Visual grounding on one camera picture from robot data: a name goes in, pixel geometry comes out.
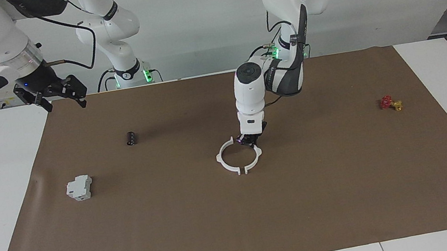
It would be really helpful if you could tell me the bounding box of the brown paper table mat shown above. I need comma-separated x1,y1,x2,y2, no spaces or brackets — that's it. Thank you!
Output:
0,36,447,251

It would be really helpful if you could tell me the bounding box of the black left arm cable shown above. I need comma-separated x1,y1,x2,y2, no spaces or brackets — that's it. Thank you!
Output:
250,4,319,107

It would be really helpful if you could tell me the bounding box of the white circuit breaker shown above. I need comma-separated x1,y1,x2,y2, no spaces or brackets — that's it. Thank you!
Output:
63,173,96,204

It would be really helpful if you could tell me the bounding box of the red handwheel brass valve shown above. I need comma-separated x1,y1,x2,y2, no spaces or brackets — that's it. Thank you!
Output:
378,92,404,115

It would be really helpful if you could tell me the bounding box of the black base cable bundle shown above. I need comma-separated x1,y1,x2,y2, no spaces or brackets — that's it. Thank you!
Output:
247,42,281,62
96,68,118,93

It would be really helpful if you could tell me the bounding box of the black cylindrical capacitor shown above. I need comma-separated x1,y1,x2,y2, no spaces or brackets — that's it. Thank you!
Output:
124,130,140,147

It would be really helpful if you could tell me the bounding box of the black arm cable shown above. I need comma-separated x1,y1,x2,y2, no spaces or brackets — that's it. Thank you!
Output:
250,4,319,107
5,0,101,82

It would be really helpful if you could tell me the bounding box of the white half pipe clamp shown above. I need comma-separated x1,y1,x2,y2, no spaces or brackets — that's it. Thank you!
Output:
213,135,243,180
238,139,267,175

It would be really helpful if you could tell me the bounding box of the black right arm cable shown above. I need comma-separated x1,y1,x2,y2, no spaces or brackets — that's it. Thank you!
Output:
5,0,101,82

